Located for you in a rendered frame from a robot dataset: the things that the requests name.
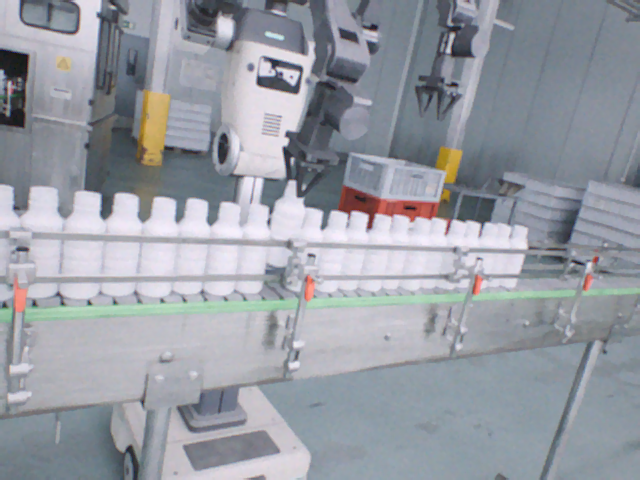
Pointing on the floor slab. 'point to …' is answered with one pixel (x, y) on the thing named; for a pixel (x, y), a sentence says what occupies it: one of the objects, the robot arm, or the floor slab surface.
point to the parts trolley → (478, 197)
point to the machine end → (60, 95)
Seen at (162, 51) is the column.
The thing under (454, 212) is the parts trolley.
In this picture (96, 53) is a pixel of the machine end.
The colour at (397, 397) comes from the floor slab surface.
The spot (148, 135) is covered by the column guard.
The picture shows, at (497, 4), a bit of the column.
